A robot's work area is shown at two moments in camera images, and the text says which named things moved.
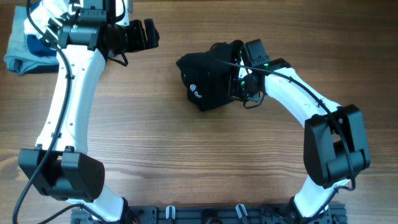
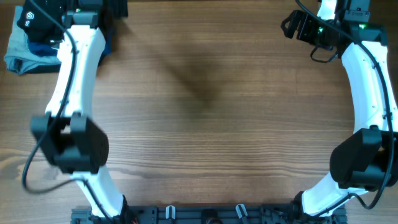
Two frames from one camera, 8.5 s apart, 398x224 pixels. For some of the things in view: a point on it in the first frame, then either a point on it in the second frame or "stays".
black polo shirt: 206,76 → 44,20
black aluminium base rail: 212,214 stays
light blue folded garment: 17,58 stays
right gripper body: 240,87 → 316,32
